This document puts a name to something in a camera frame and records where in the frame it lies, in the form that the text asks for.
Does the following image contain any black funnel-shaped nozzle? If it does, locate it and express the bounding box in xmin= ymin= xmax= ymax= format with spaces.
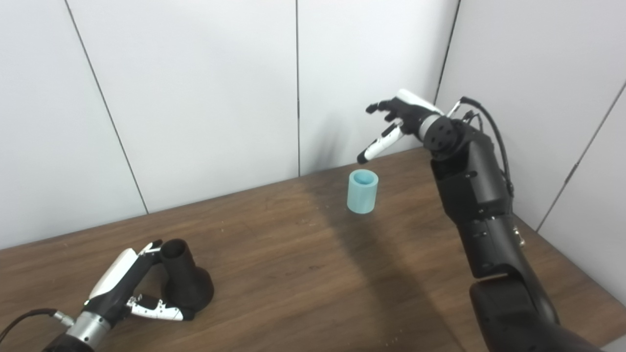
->
xmin=160 ymin=239 xmax=215 ymax=313

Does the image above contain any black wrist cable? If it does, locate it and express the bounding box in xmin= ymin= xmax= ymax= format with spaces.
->
xmin=446 ymin=96 xmax=515 ymax=198
xmin=0 ymin=308 xmax=75 ymax=343

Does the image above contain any light-blue short hose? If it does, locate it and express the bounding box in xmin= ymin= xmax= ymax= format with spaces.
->
xmin=347 ymin=169 xmax=380 ymax=215

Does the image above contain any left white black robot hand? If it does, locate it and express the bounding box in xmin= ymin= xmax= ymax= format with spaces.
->
xmin=83 ymin=240 xmax=195 ymax=327

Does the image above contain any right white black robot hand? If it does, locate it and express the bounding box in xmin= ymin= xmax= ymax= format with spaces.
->
xmin=357 ymin=89 xmax=445 ymax=165

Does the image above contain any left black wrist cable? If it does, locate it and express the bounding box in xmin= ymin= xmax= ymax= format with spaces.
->
xmin=0 ymin=308 xmax=75 ymax=343

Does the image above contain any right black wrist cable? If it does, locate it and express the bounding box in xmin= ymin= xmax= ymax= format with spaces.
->
xmin=446 ymin=96 xmax=515 ymax=198

